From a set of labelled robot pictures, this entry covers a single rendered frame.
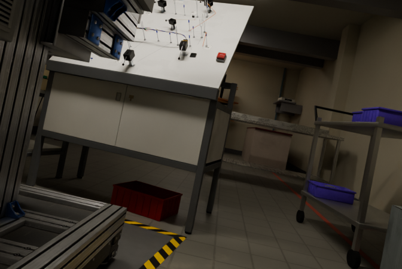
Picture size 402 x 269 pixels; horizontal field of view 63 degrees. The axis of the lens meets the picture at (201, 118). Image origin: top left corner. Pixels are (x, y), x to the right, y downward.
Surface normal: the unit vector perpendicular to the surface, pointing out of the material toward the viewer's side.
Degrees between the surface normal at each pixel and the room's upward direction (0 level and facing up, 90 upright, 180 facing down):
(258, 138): 90
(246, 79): 90
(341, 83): 90
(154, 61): 49
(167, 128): 90
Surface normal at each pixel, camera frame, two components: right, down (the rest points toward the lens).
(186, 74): -0.05, -0.69
